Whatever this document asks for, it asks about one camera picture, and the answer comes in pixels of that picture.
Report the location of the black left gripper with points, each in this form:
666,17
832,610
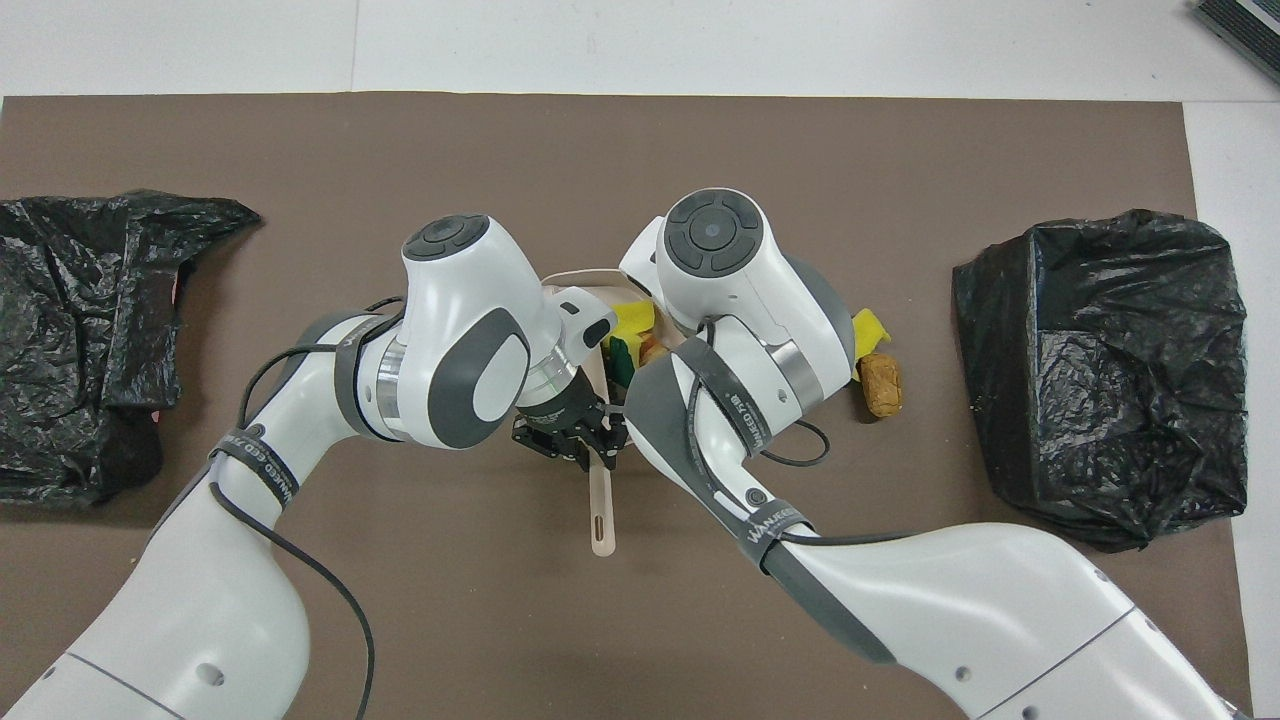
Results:
560,412

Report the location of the beige plastic dustpan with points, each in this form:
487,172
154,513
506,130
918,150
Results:
585,277

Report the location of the brown bread chunk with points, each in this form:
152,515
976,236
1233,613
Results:
882,385

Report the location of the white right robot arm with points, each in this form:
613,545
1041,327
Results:
730,290

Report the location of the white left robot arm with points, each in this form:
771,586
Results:
460,290

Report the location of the boxy black bag lined bin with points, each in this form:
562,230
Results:
1100,380

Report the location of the crumpled black bag lined bin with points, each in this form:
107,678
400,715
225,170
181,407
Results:
80,330

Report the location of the brown table mat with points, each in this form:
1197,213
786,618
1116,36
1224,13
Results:
450,150

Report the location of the dark ribbed device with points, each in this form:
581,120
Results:
1245,22

